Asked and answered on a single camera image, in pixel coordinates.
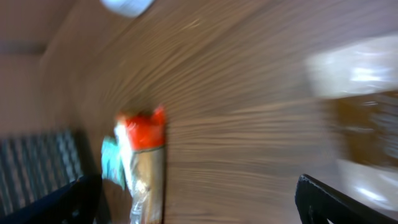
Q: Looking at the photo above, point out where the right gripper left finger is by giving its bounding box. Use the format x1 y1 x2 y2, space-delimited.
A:
1 175 103 224

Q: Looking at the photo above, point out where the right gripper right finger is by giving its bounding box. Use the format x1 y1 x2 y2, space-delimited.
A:
295 174 397 224

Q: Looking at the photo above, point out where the teal snack packet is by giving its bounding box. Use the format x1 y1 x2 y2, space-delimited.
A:
101 136 126 190

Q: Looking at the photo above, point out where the white gold tube package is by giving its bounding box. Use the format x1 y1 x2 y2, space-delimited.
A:
114 122 135 197

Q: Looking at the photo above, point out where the orange cracker sleeve package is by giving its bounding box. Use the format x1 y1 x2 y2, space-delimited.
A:
116 106 166 224

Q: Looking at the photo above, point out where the brown white cookie pouch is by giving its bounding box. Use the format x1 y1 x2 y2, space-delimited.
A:
306 34 397 212

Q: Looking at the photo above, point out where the white barcode scanner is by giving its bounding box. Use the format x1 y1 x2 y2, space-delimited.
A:
100 0 154 17

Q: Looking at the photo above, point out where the grey plastic basket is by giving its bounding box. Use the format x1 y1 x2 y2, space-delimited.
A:
1 131 83 217

